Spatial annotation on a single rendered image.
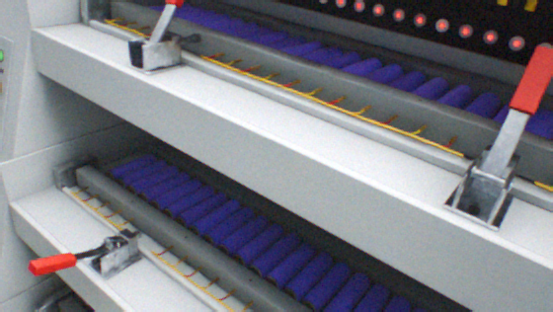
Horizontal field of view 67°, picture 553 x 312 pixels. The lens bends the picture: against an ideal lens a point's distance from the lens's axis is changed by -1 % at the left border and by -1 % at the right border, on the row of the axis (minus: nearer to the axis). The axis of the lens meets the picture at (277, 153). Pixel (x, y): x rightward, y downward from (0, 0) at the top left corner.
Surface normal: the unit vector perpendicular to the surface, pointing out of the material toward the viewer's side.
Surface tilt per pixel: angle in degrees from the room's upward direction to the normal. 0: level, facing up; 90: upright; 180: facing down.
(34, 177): 90
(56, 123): 90
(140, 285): 17
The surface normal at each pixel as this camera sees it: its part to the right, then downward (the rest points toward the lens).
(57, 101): 0.79, 0.37
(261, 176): -0.61, 0.33
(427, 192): 0.11, -0.86
